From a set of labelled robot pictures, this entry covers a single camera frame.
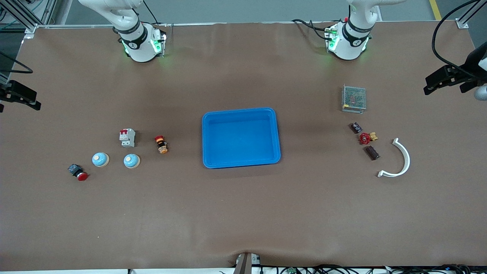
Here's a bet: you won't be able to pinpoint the light blue service bell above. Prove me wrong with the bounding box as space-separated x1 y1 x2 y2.
123 153 141 169
92 152 110 167

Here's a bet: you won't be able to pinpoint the metal mesh power supply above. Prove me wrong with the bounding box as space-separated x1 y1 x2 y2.
342 84 367 114

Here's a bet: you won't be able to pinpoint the red mushroom push button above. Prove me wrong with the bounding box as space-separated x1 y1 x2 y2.
68 164 89 182

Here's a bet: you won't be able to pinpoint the white red circuit breaker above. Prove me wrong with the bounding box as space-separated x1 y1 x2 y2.
119 129 136 148

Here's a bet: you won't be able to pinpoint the orange red emergency stop button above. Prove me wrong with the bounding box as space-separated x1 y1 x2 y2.
154 135 169 154

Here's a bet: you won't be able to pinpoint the blue plastic tray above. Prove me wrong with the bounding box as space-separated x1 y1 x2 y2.
202 108 281 169

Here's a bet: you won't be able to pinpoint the brown table cover mat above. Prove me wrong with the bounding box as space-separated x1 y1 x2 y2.
0 21 487 271

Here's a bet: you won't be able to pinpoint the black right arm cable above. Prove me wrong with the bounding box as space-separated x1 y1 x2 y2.
0 51 34 74

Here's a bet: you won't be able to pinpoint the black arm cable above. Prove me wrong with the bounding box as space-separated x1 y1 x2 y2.
0 51 34 74
432 0 487 73

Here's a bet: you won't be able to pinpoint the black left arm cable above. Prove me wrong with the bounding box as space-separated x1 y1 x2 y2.
432 0 487 73

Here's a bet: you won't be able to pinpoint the aluminium frame post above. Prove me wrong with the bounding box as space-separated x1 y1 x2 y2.
0 0 38 35
457 0 487 29

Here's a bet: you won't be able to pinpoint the white curved plastic bracket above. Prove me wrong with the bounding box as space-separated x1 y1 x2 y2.
377 138 411 178

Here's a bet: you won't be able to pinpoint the black base cables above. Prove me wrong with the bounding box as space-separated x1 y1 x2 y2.
291 18 331 41

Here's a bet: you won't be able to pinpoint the brown grey mount post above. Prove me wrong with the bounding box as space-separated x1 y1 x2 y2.
233 252 261 274

